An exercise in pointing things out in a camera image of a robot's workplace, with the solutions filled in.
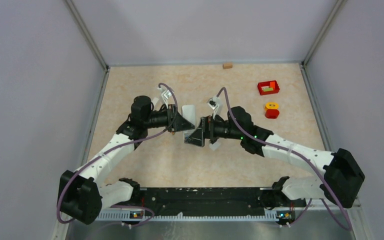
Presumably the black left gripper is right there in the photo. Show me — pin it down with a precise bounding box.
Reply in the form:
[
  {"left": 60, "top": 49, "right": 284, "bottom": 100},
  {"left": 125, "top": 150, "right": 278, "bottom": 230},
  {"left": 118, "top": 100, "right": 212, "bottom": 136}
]
[{"left": 144, "top": 103, "right": 195, "bottom": 133}]

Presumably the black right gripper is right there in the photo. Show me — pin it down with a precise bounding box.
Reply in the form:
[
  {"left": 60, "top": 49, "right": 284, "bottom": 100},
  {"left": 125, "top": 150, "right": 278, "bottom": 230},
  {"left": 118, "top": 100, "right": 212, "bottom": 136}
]
[{"left": 185, "top": 113, "right": 244, "bottom": 147}]

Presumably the white remote control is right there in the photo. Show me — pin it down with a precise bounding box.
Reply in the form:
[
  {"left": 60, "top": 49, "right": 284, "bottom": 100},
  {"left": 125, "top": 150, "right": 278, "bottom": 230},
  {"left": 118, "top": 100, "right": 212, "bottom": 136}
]
[{"left": 181, "top": 105, "right": 197, "bottom": 139}]

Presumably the white battery cover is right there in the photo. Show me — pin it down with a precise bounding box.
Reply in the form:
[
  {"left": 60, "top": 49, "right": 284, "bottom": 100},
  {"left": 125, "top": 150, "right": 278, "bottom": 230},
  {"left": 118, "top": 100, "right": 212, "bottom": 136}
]
[{"left": 209, "top": 141, "right": 221, "bottom": 151}]

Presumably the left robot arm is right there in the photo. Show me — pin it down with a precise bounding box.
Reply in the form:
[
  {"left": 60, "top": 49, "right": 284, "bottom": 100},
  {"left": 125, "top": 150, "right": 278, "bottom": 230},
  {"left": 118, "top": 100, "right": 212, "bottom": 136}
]
[{"left": 57, "top": 95, "right": 196, "bottom": 225}]

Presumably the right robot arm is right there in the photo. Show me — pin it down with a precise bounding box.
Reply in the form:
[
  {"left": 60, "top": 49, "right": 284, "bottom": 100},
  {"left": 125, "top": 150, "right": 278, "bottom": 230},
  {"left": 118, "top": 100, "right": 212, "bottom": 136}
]
[{"left": 185, "top": 106, "right": 365, "bottom": 209}]

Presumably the small wooden block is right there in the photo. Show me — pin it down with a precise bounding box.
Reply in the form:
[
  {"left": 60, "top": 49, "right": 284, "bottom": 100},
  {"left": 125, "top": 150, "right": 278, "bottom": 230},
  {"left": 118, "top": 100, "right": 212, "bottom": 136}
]
[{"left": 222, "top": 62, "right": 233, "bottom": 70}]

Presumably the red block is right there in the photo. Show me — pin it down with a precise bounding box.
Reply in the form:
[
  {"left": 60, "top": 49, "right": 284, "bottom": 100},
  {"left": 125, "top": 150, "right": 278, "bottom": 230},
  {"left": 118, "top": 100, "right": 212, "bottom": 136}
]
[{"left": 265, "top": 109, "right": 280, "bottom": 119}]

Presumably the yellow block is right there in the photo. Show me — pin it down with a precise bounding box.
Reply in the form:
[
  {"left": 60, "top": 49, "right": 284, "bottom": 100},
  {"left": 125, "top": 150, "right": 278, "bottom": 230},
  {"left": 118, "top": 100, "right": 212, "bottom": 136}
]
[{"left": 264, "top": 102, "right": 279, "bottom": 111}]

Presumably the red bin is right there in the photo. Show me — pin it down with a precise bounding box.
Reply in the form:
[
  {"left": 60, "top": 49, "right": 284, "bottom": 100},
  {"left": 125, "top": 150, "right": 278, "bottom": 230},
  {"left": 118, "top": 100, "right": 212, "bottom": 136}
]
[{"left": 257, "top": 80, "right": 280, "bottom": 96}]

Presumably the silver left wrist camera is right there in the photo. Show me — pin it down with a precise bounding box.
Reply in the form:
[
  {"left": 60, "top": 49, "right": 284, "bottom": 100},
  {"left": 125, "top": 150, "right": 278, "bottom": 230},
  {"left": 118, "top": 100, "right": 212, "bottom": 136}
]
[{"left": 157, "top": 87, "right": 173, "bottom": 108}]

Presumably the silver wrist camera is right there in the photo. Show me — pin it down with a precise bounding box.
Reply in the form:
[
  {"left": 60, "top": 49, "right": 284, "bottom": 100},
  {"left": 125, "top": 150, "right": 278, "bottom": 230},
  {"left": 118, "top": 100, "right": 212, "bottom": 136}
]
[
  {"left": 157, "top": 87, "right": 173, "bottom": 108},
  {"left": 207, "top": 95, "right": 224, "bottom": 118}
]

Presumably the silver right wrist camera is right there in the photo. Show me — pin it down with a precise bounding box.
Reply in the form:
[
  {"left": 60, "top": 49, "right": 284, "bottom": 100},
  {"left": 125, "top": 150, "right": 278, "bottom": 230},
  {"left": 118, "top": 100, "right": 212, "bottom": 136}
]
[{"left": 207, "top": 95, "right": 224, "bottom": 118}]

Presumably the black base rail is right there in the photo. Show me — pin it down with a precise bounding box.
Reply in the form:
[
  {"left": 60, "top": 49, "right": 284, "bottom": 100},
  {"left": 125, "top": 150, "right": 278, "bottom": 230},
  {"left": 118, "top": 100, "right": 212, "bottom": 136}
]
[{"left": 122, "top": 178, "right": 307, "bottom": 217}]

